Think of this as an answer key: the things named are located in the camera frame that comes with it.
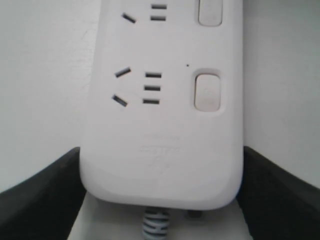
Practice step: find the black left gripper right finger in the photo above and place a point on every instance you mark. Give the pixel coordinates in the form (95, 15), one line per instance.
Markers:
(277, 205)

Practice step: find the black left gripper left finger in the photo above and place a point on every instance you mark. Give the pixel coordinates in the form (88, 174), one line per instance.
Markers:
(46, 205)

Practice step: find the white five-socket power strip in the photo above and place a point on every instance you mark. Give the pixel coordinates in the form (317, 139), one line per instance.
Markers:
(164, 119)

